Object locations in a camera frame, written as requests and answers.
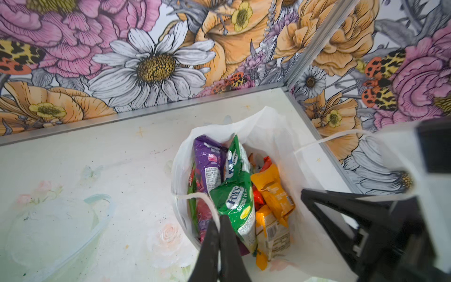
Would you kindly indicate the green candy bag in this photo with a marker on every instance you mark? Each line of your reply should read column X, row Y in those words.
column 234, row 197

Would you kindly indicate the white paper gift bag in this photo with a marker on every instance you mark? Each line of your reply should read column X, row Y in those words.
column 312, row 255

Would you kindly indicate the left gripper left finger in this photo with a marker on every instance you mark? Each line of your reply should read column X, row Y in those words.
column 206, row 267

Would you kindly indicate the small orange snack packet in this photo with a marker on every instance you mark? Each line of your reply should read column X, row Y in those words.
column 268, row 183

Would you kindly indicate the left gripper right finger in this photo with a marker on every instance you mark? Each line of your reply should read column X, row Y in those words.
column 232, row 267

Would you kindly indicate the magenta chocolate snack bag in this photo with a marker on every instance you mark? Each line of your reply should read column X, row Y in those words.
column 204, row 212

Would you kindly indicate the purple Fox's berries candy bag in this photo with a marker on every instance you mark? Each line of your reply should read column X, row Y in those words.
column 209, row 158

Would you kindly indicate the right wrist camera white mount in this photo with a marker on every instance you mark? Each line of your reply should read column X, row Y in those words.
column 423, row 149

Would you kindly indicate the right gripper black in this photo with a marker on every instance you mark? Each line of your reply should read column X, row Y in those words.
column 380, row 240

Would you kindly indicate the orange Fox's fruits candy bag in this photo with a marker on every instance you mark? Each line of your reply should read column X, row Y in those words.
column 257, row 161

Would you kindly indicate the green Lay's chips bag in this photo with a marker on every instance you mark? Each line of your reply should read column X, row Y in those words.
column 192, row 188

